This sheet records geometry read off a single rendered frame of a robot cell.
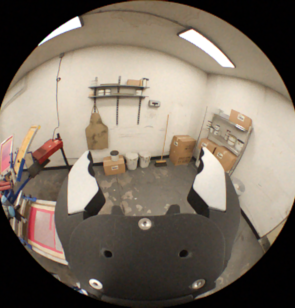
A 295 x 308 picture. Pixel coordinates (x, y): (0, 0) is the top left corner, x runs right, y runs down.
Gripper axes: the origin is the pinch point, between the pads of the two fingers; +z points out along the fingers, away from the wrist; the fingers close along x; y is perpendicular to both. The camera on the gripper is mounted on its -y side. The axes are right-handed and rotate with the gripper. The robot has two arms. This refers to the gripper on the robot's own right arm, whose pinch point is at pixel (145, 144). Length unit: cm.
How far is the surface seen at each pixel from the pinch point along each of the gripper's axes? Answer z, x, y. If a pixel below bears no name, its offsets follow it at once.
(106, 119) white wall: 191, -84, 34
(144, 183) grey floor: 136, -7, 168
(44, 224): -16, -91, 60
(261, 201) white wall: -5, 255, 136
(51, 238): -25, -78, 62
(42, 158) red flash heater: 56, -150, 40
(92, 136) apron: 175, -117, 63
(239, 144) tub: 112, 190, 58
